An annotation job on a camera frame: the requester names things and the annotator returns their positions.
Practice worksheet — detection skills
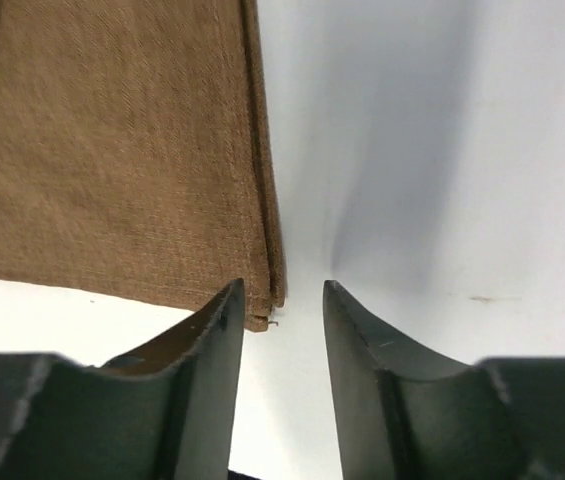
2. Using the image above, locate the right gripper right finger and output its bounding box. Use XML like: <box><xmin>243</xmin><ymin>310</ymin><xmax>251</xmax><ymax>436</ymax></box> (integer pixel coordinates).
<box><xmin>323</xmin><ymin>280</ymin><xmax>565</xmax><ymax>479</ymax></box>

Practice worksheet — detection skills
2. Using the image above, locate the brown cloth napkin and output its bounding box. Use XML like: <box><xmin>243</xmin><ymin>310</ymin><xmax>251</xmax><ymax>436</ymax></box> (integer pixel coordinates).
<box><xmin>0</xmin><ymin>1</ymin><xmax>286</xmax><ymax>332</ymax></box>

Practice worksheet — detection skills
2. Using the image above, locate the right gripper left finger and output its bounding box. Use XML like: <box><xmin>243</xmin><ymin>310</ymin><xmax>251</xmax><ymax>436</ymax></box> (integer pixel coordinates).
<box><xmin>0</xmin><ymin>279</ymin><xmax>245</xmax><ymax>480</ymax></box>

